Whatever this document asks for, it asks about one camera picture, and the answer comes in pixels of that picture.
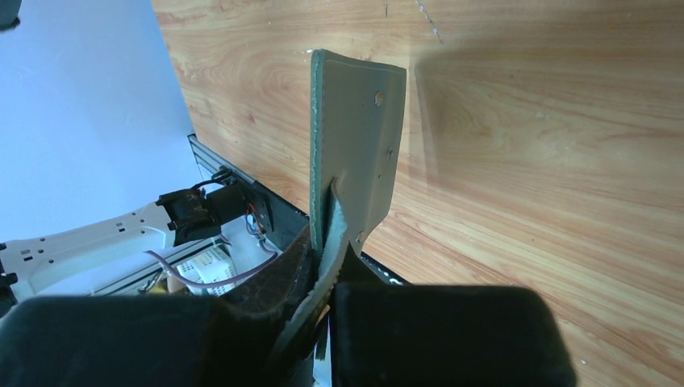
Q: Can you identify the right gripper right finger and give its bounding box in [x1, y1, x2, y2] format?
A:
[330, 248, 578, 386]

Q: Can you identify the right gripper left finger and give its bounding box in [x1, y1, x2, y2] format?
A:
[1, 229, 318, 386]

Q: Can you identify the green card holder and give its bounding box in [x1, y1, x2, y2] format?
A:
[265, 49, 407, 371]

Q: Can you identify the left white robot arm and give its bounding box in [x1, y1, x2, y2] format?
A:
[1, 181, 269, 310]

